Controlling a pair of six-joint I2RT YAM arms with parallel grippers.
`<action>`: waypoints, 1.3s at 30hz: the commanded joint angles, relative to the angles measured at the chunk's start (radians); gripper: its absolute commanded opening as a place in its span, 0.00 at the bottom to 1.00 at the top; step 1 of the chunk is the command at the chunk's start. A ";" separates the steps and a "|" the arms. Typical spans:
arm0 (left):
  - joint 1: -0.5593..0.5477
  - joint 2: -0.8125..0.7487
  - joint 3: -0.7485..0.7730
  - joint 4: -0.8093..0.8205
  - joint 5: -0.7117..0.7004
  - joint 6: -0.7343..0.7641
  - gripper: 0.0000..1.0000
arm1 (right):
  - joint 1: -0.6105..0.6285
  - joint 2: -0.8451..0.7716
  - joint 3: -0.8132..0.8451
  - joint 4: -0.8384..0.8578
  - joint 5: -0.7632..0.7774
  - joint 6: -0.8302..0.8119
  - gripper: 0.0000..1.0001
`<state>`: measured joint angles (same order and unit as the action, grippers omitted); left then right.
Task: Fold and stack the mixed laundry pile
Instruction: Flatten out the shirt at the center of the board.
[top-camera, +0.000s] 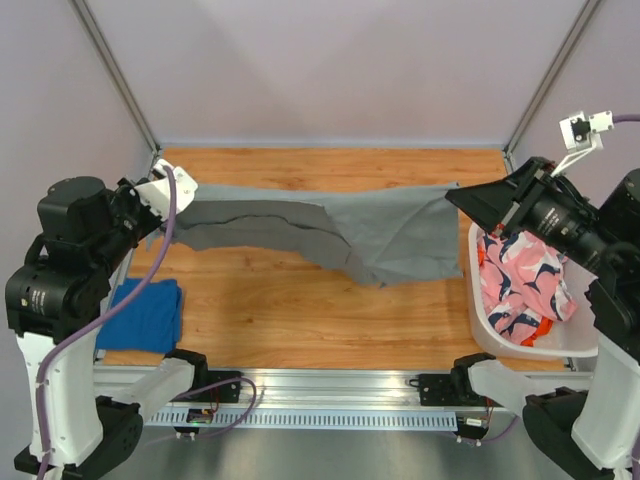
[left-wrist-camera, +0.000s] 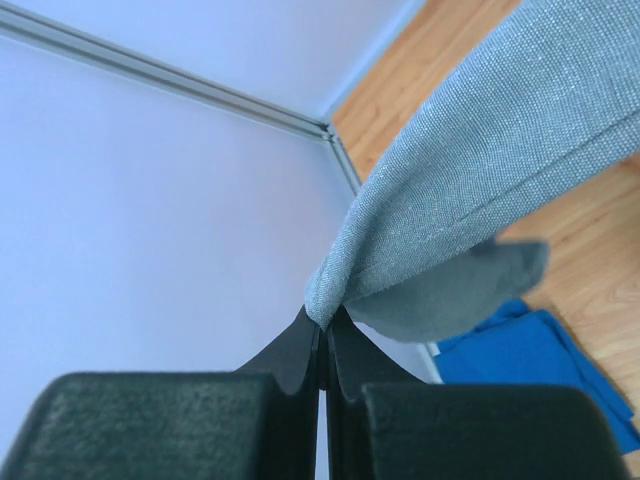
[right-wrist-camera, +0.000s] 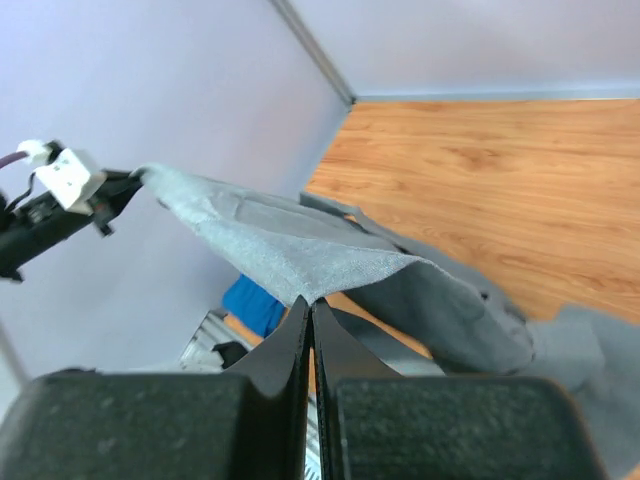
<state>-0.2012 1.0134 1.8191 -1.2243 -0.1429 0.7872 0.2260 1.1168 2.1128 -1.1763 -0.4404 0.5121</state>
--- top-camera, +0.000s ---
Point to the aluminium front rail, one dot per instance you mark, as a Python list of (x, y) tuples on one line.
[(331, 389)]

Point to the grey shirt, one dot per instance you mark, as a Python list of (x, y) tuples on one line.
[(381, 237)]

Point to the aluminium frame post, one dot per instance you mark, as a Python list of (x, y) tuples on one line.
[(576, 31), (90, 24)]

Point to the blue t-shirt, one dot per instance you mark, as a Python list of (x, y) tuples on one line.
[(151, 323)]

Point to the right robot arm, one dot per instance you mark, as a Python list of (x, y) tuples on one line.
[(591, 433)]

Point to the white laundry basket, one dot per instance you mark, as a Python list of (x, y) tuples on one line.
[(575, 338)]

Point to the slotted cable duct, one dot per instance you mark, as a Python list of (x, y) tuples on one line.
[(421, 420)]

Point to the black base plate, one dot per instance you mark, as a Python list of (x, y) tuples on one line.
[(450, 389), (218, 386)]

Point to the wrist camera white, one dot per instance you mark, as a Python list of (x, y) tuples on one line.
[(168, 184), (581, 135)]

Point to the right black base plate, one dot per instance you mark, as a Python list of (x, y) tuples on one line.
[(450, 389)]

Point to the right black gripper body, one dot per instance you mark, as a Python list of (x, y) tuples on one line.
[(520, 198)]

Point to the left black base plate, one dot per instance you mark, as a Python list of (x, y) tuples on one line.
[(218, 386)]

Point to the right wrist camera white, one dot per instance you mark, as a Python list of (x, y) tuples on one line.
[(581, 135)]

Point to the pink patterned garment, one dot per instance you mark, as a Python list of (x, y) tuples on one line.
[(521, 282)]

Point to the right aluminium frame post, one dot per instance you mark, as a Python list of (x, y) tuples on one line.
[(576, 31)]

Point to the left aluminium frame post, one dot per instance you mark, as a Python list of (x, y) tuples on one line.
[(90, 24)]

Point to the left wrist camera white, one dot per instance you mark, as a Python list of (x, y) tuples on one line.
[(168, 184)]

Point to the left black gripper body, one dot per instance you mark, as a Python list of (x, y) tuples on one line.
[(135, 221)]

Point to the orange garment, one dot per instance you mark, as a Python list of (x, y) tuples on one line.
[(544, 328)]

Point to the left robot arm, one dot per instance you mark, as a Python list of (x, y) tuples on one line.
[(53, 304)]

